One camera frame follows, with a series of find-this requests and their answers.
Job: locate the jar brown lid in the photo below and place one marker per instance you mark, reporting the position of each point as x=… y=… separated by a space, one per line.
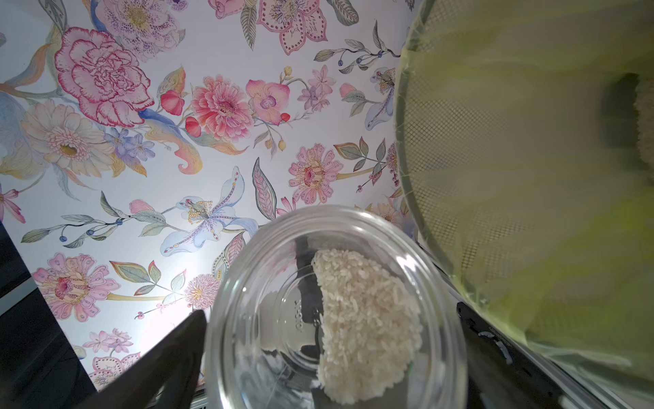
x=333 y=308

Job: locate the rice pile in bin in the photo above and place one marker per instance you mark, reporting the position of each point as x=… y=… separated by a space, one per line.
x=644 y=106

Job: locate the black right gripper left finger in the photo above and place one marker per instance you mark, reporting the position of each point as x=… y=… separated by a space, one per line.
x=166 y=377

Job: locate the green plastic bin liner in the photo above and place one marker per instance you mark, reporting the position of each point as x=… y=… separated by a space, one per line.
x=536 y=179

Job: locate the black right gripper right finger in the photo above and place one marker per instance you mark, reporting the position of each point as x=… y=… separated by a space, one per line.
x=501 y=376

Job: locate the black mesh waste bin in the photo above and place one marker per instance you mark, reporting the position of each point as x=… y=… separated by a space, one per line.
x=511 y=153

